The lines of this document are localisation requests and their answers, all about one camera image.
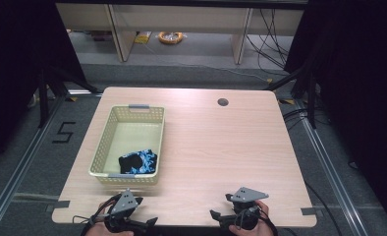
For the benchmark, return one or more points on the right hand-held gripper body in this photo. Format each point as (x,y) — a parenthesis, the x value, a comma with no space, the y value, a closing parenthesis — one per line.
(247,195)

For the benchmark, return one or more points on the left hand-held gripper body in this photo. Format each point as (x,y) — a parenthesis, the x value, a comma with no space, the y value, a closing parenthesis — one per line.
(125,205)

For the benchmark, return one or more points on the black dotted fingerless glove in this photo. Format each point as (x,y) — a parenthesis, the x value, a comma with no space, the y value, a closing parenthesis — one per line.
(124,166)

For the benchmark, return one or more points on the blue camouflage fingerless glove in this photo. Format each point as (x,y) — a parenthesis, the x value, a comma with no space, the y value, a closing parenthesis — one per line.
(147,160)

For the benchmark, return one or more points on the pale yellow plastic basket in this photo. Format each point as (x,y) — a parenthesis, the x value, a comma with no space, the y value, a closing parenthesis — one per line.
(132,137)

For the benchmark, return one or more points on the person's right hand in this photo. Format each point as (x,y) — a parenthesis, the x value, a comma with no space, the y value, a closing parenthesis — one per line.
(260,229)

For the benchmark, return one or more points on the person's left hand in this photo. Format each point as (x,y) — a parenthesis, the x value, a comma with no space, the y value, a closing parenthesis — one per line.
(96,231)

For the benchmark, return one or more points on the yellow black floor tape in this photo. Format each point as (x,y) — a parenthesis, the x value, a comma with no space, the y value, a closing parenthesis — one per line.
(71,99)
(286,101)

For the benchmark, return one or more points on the black metal stand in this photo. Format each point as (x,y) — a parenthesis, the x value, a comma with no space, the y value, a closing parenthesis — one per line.
(43,98)
(311,101)

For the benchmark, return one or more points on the black curtain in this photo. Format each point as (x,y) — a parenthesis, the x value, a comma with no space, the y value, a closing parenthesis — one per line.
(361,82)
(14,65)

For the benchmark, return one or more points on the yellow packet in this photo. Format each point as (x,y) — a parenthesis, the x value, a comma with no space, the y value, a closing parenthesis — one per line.
(142,38)

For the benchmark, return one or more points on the light wooden bench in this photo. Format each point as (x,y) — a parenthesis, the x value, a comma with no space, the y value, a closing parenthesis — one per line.
(181,19)

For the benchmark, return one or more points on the aluminium floor rail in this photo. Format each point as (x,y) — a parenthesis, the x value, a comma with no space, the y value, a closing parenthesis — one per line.
(21,164)
(332,177)

